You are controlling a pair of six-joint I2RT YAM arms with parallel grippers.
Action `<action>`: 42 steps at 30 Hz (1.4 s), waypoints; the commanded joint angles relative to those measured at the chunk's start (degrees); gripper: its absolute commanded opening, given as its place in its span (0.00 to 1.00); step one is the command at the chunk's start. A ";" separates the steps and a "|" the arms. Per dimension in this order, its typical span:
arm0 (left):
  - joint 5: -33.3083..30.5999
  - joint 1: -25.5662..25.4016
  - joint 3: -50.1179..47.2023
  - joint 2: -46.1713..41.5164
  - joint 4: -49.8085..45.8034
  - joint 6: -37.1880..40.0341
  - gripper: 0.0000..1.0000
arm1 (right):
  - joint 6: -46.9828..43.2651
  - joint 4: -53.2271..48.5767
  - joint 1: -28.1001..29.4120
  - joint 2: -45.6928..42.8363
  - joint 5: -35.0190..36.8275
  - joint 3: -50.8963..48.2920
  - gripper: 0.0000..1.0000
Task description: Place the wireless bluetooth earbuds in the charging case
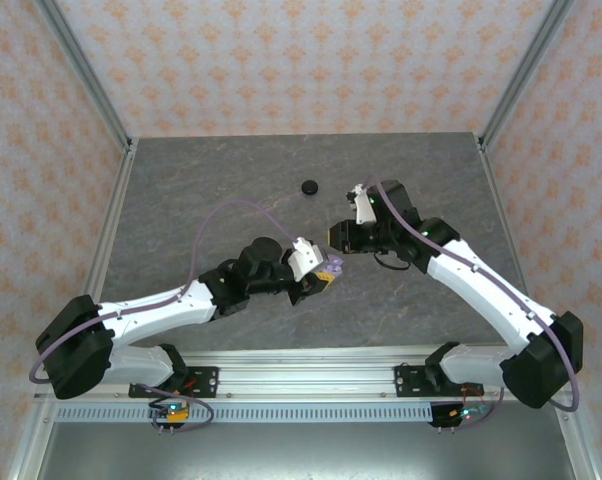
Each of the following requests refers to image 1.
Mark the grey metal base panel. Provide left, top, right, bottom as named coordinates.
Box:
left=35, top=422, right=580, bottom=480

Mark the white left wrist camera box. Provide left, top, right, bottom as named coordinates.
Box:
left=285, top=238, right=328, bottom=281

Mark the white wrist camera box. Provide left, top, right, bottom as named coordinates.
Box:
left=285, top=238, right=328, bottom=281
left=346, top=183, right=378, bottom=226

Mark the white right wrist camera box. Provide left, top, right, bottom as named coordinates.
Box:
left=346, top=183, right=378, bottom=226

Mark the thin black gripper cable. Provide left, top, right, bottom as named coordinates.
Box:
left=372, top=250, right=413, bottom=272

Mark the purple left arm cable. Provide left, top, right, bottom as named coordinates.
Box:
left=29, top=199, right=302, bottom=434

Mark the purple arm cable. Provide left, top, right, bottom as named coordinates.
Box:
left=29, top=199, right=302, bottom=434
left=368, top=174, right=582, bottom=431

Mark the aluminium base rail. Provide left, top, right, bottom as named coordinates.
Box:
left=33, top=349, right=582, bottom=402

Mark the aluminium table side rail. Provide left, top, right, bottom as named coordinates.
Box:
left=58, top=137, right=140, bottom=364
left=477, top=133, right=553, bottom=362

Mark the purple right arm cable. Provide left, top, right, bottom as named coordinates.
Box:
left=368, top=174, right=582, bottom=431

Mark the grey slotted cable duct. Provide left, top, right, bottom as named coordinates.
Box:
left=55, top=404, right=435, bottom=424

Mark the aluminium frame post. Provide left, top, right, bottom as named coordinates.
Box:
left=478, top=0, right=580, bottom=152
left=33, top=0, right=134, bottom=152

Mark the aluminium frame strut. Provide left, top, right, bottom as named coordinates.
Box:
left=554, top=399, right=601, bottom=480
left=4, top=399, right=58, bottom=480

